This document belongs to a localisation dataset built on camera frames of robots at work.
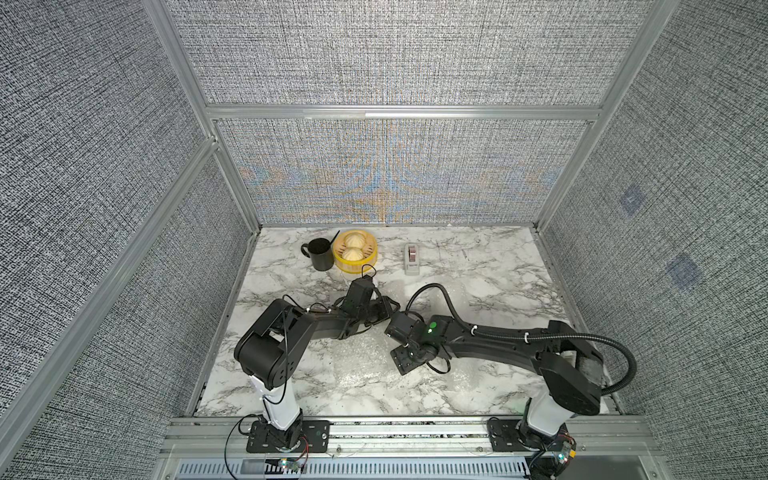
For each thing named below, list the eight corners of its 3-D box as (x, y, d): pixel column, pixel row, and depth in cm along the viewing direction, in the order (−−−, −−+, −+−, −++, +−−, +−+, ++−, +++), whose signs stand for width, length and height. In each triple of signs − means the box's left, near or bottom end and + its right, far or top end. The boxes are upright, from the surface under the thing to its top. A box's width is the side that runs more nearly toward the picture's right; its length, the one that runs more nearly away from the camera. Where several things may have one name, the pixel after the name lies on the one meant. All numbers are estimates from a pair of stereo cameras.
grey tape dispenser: (404, 275, 107) (405, 267, 103) (403, 251, 114) (404, 242, 111) (420, 275, 107) (421, 267, 103) (417, 251, 114) (418, 242, 111)
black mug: (303, 270, 109) (297, 253, 101) (306, 255, 113) (301, 238, 106) (332, 270, 109) (329, 253, 101) (334, 255, 113) (331, 238, 106)
